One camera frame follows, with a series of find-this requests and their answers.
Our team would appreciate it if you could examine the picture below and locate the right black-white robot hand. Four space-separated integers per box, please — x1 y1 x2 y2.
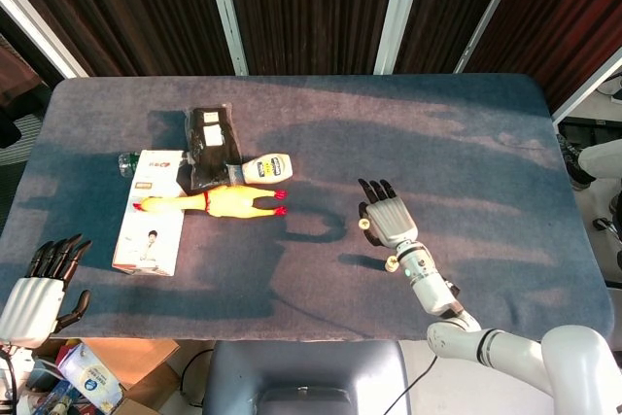
358 178 420 249

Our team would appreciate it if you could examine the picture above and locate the left black-white robot hand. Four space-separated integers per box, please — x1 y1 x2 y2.
0 233 93 349

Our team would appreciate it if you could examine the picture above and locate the white-blue pouch bag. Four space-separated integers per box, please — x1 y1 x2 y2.
55 341 125 414

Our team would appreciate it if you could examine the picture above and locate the blue snack packet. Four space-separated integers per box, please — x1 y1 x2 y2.
33 380 74 415

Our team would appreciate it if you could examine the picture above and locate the brown cardboard box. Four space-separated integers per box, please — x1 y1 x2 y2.
28 336 181 415

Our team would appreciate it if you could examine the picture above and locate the blue-grey table cloth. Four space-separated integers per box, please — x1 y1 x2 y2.
0 74 614 343

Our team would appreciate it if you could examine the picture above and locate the white booklet with photo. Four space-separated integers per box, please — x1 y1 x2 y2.
111 149 189 278

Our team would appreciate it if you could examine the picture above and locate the white mayonnaise squeeze bottle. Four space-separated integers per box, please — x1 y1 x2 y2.
226 153 294 187

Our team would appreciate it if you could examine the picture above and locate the yellow rubber chicken toy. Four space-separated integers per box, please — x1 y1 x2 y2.
131 185 289 220

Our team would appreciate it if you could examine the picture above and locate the clear green-label water bottle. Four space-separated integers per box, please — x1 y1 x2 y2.
118 151 143 178

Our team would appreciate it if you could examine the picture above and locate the grey sneaker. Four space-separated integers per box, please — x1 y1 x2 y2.
558 135 592 191

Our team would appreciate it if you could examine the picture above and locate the black plastic packet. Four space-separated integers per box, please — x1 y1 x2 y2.
183 103 243 192

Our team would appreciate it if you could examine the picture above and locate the black chair caster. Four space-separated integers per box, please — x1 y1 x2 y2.
592 215 622 244

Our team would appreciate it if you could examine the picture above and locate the white trouser leg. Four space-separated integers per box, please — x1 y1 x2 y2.
577 138 622 178

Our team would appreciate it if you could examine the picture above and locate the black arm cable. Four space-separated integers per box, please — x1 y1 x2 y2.
383 355 439 415

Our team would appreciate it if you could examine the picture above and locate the black floor cable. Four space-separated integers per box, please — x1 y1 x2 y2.
180 349 215 407

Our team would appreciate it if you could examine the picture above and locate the white aluminium partition post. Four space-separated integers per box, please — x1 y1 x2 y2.
0 0 89 79
202 0 249 77
551 45 622 127
453 0 530 75
373 0 429 76

